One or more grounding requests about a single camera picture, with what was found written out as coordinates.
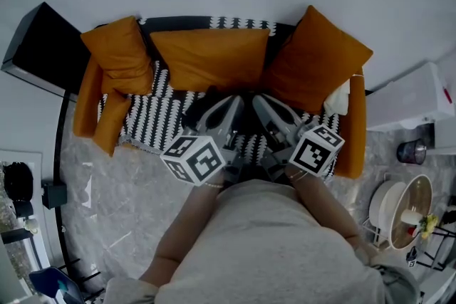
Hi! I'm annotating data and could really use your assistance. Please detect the black garment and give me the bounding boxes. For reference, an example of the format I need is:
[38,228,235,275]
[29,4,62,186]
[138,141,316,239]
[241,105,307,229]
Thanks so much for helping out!
[180,84,275,140]

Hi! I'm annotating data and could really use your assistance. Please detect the thin metal bracelets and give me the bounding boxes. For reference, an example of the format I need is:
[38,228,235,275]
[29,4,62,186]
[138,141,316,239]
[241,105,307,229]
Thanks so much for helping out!
[287,169,311,182]

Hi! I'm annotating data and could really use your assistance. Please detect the white round table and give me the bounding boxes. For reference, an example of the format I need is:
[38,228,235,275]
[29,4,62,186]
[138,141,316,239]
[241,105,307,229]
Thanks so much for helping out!
[368,179,407,250]

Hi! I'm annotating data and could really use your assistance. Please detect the white cabinet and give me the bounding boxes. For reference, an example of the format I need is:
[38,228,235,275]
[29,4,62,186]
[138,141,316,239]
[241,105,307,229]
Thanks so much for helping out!
[366,62,456,132]

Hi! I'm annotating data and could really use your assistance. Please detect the square orange cushion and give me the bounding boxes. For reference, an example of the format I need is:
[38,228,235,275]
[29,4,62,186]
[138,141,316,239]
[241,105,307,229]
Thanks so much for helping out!
[263,5,374,115]
[80,16,155,96]

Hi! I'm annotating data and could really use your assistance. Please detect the black cabinet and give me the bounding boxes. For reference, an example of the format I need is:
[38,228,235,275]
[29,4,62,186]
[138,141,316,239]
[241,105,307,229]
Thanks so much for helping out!
[0,1,93,103]

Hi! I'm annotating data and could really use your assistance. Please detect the white candle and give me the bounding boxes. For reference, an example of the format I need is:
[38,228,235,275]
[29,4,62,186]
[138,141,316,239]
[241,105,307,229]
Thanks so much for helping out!
[400,208,423,225]

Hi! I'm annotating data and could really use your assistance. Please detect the black bag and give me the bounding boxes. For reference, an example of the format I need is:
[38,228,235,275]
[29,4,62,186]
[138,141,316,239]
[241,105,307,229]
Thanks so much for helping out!
[2,162,35,202]

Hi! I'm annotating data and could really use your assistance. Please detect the white cloth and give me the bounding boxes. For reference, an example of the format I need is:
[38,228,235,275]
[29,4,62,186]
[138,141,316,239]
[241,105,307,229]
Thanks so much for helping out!
[323,80,352,117]

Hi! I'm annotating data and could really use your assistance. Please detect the black floor box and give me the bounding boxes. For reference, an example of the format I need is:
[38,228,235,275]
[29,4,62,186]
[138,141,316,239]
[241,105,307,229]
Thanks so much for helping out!
[41,181,68,210]

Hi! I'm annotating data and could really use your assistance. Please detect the white side shelf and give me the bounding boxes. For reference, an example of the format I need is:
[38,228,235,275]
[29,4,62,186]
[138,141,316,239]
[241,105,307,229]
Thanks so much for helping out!
[0,149,53,271]

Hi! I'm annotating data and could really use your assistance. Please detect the person's left forearm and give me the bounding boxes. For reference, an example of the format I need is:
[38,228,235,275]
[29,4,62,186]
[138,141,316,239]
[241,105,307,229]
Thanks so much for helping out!
[138,183,225,284]

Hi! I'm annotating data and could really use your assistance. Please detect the black white patterned throw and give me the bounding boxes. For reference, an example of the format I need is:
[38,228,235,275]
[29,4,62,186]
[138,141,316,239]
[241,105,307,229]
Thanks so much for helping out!
[99,16,341,177]

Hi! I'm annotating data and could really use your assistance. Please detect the black curved floor strip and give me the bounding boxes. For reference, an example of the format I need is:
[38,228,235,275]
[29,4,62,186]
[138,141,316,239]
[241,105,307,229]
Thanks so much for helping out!
[52,94,86,291]

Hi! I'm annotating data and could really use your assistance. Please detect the orange sofa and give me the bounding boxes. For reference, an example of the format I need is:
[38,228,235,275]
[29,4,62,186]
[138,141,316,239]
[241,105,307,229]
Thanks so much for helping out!
[73,15,368,179]

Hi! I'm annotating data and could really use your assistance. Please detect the wide orange cushion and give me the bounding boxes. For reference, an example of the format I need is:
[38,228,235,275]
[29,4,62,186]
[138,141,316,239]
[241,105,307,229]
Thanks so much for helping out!
[148,28,271,93]

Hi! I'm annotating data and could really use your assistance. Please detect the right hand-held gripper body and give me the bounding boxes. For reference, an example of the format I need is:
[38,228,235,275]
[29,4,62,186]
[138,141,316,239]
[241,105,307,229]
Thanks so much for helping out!
[259,119,346,183]

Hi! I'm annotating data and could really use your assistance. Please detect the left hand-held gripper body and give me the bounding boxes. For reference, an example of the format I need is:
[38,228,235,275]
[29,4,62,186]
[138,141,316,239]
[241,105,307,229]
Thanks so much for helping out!
[159,124,247,187]

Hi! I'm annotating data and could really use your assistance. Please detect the person's right forearm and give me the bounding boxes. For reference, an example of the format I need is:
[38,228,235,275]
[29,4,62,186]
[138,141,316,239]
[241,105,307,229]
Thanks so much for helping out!
[286,170,378,266]

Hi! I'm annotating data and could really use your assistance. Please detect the blue chair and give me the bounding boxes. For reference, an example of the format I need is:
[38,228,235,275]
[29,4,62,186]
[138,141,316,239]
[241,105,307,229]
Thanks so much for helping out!
[28,266,85,304]

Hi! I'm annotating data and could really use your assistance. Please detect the yellow flowers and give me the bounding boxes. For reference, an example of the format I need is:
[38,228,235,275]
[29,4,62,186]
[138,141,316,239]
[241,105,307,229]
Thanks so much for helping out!
[419,214,439,239]

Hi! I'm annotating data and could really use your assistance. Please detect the dark cup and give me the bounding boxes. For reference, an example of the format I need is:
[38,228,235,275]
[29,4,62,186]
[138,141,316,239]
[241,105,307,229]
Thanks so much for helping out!
[14,201,35,220]

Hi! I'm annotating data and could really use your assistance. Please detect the small black device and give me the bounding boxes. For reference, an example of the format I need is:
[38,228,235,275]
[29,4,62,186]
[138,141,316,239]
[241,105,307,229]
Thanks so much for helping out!
[405,246,418,268]

